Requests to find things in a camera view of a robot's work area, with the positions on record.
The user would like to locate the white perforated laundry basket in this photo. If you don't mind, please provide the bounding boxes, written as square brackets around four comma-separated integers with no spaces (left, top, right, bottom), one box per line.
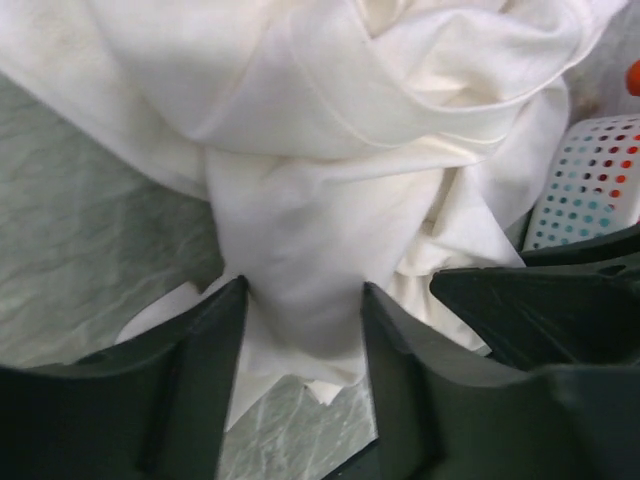
[523,114,639,251]

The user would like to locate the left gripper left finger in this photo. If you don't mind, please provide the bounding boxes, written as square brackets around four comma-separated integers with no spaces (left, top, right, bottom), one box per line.
[1,278,247,479]

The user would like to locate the cream white t shirt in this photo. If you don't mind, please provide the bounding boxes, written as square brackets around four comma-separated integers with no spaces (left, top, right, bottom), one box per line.
[1,1,623,422]

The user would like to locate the orange t shirt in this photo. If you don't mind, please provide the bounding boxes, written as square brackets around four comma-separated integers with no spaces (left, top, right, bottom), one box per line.
[625,60,640,97]

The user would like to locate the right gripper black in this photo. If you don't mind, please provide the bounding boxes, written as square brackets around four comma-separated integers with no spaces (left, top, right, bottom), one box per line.
[430,232,639,368]

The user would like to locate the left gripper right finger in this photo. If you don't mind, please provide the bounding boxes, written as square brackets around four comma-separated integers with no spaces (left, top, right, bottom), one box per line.
[361,283,639,479]

